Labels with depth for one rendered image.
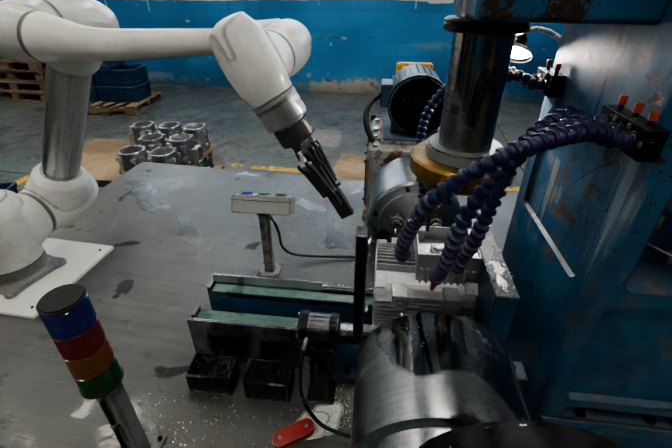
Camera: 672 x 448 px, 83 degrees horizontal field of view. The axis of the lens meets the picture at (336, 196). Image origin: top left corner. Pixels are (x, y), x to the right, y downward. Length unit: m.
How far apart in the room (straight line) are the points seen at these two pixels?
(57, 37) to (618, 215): 1.01
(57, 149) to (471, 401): 1.22
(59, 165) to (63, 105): 0.21
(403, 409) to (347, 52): 5.96
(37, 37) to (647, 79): 1.02
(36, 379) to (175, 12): 6.47
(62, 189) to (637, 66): 1.42
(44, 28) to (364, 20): 5.47
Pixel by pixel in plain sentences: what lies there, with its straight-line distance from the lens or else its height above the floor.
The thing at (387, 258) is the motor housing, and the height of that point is 1.10.
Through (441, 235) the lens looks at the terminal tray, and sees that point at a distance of 0.85.
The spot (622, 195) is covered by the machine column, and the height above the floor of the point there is 1.35.
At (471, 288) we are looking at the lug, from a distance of 0.80.
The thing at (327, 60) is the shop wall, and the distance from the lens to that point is 6.36.
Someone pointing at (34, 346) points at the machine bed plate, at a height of 0.80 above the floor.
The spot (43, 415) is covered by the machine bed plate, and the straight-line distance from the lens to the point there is 1.12.
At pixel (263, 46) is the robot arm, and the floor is 1.50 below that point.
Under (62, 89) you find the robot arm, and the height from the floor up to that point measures 1.36.
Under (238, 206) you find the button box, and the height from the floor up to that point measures 1.05.
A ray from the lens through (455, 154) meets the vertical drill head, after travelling 0.65.
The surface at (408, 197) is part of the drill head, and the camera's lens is 0.98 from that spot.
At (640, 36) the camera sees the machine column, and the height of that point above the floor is 1.54.
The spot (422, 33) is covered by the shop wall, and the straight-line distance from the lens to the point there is 6.17.
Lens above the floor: 1.60
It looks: 30 degrees down
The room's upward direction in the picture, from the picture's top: straight up
